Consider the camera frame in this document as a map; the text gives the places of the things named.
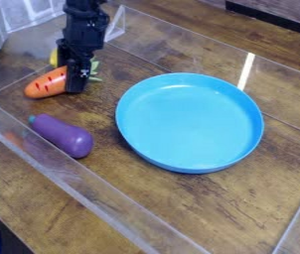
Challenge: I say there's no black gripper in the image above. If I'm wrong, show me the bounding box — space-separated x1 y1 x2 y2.
56 0 109 93

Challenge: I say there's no orange toy carrot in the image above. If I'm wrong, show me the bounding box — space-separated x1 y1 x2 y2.
22 57 103 100

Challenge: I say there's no blue round tray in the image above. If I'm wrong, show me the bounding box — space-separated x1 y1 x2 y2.
115 72 263 174

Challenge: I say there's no yellow toy lemon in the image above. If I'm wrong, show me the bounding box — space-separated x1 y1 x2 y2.
49 49 57 68

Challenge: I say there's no white sheer curtain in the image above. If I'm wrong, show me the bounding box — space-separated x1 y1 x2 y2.
0 0 109 62

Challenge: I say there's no purple toy eggplant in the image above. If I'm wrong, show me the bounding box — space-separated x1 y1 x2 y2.
28 113 93 159

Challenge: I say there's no dark bar at back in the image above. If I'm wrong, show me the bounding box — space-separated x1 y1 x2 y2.
224 0 300 33

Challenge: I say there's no clear acrylic enclosure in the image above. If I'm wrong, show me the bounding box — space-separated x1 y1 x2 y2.
0 0 300 254

